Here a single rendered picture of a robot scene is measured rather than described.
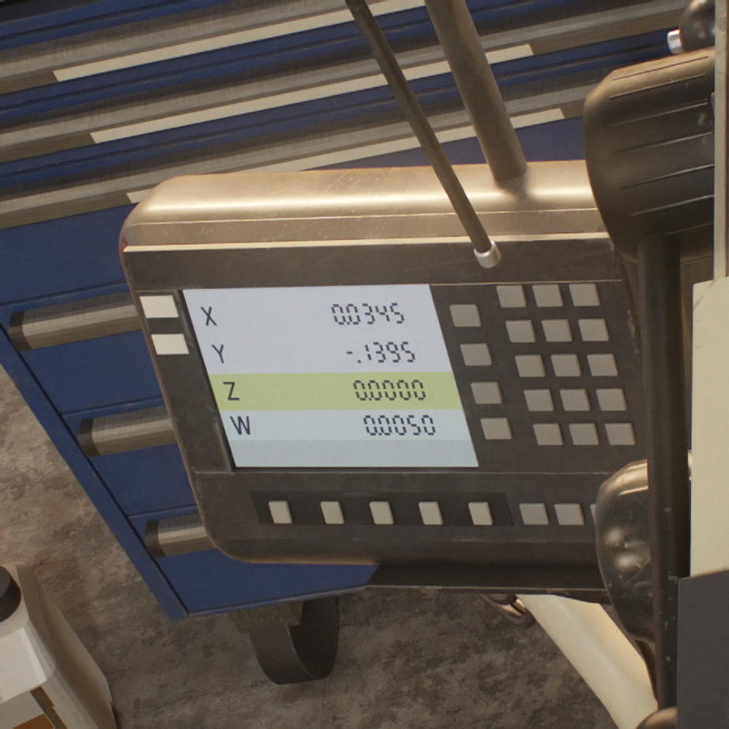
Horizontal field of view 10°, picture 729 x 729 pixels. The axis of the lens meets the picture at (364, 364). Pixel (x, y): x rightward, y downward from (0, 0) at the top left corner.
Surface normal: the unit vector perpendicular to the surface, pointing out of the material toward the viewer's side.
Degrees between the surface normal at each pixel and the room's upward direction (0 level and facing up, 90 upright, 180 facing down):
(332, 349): 71
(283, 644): 62
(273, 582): 90
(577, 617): 50
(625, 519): 20
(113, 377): 90
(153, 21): 0
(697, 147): 41
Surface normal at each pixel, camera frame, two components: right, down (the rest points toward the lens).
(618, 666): 0.11, -0.08
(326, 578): -0.11, 0.75
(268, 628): -0.33, 0.17
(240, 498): -0.40, 0.50
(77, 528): -0.36, -0.65
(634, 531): -0.36, -0.24
